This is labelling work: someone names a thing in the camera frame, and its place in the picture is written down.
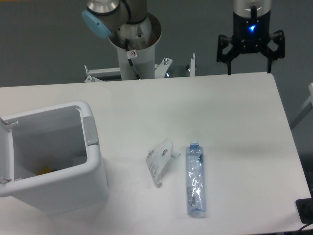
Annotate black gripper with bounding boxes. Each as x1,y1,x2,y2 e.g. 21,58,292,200
216,10,286,75

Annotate clear plastic water bottle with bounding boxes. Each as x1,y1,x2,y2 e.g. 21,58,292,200
186,141,207,218

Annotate white plastic wrapper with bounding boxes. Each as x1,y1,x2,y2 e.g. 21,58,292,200
146,138,181,188

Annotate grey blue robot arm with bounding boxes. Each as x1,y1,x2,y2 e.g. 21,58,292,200
82,0,285,80

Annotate white plastic trash can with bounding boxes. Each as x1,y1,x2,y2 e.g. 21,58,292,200
0,100,109,214

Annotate black device at edge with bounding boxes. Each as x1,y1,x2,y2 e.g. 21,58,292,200
295,198,313,224

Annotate white frame leg right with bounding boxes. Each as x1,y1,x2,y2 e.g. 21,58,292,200
290,83,313,130

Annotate white metal mounting frame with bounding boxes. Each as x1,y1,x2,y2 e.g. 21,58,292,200
84,52,198,83

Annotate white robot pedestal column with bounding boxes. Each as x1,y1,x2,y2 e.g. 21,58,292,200
109,13,161,66

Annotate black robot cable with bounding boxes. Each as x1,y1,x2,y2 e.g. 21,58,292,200
124,38,142,80

